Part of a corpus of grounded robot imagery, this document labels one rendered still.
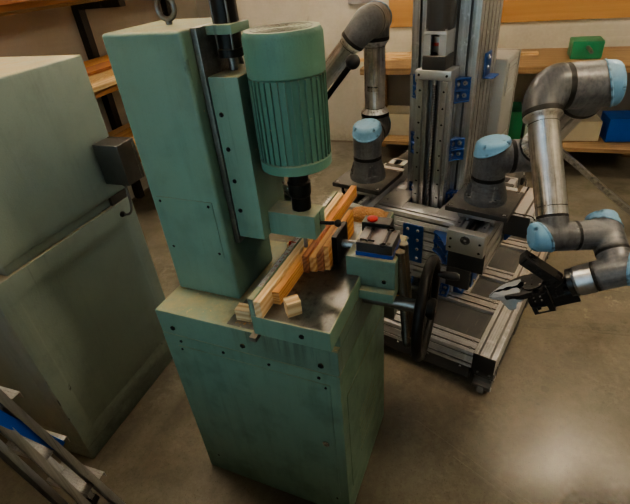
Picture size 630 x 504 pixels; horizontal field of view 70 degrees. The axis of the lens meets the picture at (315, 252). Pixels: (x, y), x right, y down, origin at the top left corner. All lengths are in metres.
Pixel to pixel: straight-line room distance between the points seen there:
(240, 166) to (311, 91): 0.26
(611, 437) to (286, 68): 1.80
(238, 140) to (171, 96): 0.18
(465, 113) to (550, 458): 1.32
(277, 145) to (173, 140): 0.27
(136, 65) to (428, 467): 1.62
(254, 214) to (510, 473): 1.34
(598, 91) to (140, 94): 1.12
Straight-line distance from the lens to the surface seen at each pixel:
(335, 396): 1.27
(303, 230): 1.18
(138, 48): 1.15
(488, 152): 1.67
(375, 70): 1.93
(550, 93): 1.32
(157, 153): 1.22
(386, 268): 1.17
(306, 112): 1.02
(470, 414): 2.07
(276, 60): 0.99
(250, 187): 1.15
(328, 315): 1.09
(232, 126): 1.11
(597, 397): 2.29
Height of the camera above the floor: 1.63
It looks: 33 degrees down
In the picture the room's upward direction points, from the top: 6 degrees counter-clockwise
